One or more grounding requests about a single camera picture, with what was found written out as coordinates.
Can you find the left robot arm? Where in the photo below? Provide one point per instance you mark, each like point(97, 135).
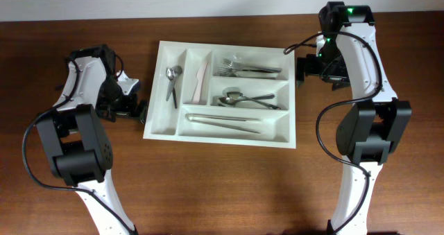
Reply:
point(74, 140)

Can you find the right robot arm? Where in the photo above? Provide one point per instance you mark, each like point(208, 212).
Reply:
point(347, 56)

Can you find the white plastic knife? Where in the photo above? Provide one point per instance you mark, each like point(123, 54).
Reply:
point(198, 89)

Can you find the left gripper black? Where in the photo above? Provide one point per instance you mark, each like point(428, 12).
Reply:
point(141, 108)

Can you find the metal knife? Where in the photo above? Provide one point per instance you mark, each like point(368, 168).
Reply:
point(227, 118)
point(233, 127)

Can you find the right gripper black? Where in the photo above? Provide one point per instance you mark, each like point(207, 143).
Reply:
point(300, 69)

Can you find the small metal spoon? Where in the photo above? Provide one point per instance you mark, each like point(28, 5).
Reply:
point(179, 70)
point(173, 96)

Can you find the white plastic cutlery tray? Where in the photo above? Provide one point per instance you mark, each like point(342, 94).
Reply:
point(165, 122)

